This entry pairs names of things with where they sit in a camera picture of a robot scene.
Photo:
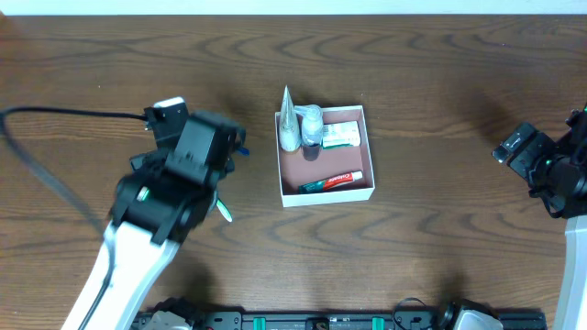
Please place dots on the clear bottle with dark cap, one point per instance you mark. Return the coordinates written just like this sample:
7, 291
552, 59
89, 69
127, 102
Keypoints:
312, 128

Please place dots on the green toothbrush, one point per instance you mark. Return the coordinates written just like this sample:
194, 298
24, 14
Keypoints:
222, 208

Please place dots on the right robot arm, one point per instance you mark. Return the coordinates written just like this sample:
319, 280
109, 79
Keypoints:
567, 200

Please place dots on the blue disposable razor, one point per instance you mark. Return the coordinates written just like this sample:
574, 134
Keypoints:
243, 151

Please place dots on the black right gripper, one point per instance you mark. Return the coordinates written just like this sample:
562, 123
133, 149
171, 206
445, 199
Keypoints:
520, 149

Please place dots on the Colgate toothpaste tube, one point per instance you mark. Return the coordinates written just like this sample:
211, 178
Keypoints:
330, 183

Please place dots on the white box with pink interior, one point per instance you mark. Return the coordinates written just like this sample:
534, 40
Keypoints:
294, 170

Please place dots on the white Pantene tube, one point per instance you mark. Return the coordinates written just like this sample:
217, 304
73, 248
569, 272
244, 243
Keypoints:
289, 130

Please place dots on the green white soap packet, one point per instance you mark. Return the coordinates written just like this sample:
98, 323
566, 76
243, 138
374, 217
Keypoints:
345, 134

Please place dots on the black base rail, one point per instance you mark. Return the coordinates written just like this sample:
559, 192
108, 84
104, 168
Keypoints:
408, 314

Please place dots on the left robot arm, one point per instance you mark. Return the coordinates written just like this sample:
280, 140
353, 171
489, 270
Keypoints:
169, 192

